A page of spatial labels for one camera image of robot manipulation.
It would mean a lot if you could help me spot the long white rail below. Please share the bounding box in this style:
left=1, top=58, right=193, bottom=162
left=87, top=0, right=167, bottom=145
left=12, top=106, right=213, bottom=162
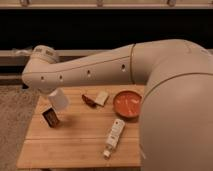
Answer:
left=0, top=49, right=213, bottom=66

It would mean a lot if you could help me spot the orange bowl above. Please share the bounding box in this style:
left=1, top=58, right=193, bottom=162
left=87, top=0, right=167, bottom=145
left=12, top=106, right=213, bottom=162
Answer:
left=113, top=90, right=142, bottom=119

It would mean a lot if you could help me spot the brown rectangular eraser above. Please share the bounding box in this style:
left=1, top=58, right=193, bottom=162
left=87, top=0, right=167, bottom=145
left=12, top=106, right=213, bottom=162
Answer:
left=42, top=108, right=60, bottom=128

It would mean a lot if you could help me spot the white tube bottle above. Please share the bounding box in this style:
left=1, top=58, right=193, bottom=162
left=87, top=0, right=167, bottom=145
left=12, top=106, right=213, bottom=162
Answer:
left=103, top=119, right=125, bottom=158

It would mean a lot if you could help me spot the dark brown oval object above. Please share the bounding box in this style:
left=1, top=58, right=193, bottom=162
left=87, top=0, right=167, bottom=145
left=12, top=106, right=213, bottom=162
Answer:
left=82, top=94, right=96, bottom=108

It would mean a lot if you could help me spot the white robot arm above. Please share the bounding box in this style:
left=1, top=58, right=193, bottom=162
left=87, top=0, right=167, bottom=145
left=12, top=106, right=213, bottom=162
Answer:
left=22, top=39, right=213, bottom=171

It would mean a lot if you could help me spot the beige wedge block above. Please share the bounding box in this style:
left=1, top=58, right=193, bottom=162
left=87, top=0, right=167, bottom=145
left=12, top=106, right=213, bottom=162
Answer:
left=95, top=91, right=109, bottom=106

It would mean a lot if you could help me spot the wooden table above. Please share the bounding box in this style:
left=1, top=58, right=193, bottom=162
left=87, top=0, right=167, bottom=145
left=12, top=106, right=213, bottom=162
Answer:
left=17, top=85, right=144, bottom=169

